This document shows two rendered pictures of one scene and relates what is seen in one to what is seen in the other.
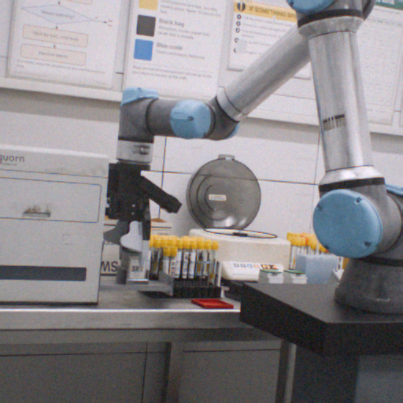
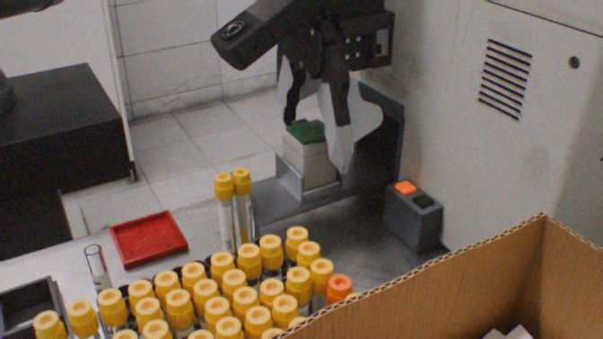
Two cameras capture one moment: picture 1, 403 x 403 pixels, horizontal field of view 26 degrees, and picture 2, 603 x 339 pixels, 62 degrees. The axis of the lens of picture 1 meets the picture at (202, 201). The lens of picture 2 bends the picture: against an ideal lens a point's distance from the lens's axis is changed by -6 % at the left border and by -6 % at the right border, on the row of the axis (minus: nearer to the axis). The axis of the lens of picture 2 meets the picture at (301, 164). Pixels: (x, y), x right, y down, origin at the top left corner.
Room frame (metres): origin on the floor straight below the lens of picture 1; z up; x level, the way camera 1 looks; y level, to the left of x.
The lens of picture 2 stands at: (2.27, 0.11, 1.23)
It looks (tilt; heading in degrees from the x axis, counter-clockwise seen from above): 31 degrees down; 178
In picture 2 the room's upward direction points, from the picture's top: straight up
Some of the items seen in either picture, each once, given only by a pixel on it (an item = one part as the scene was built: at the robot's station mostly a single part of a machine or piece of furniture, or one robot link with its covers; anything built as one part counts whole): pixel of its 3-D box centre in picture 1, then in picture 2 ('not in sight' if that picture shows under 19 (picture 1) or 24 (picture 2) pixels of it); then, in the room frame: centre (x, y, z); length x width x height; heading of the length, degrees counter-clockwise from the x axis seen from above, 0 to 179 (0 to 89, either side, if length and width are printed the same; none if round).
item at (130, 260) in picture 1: (133, 267); (309, 159); (1.80, 0.13, 0.95); 0.05 x 0.04 x 0.06; 27
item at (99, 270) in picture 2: (212, 271); (107, 298); (1.98, -0.04, 0.93); 0.01 x 0.01 x 0.10; 28
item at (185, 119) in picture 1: (183, 119); not in sight; (1.75, 0.05, 1.26); 0.11 x 0.11 x 0.08; 57
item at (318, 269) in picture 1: (315, 275); not in sight; (2.11, -0.29, 0.92); 0.10 x 0.07 x 0.10; 124
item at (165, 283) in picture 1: (122, 279); (326, 173); (1.79, 0.15, 0.92); 0.21 x 0.07 x 0.05; 117
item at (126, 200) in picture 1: (127, 192); (335, 7); (1.78, 0.15, 1.10); 0.09 x 0.08 x 0.12; 117
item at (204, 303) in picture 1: (212, 304); (147, 238); (1.84, -0.04, 0.88); 0.07 x 0.07 x 0.01; 27
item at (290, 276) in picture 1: (293, 285); not in sight; (2.03, -0.23, 0.91); 0.05 x 0.04 x 0.07; 27
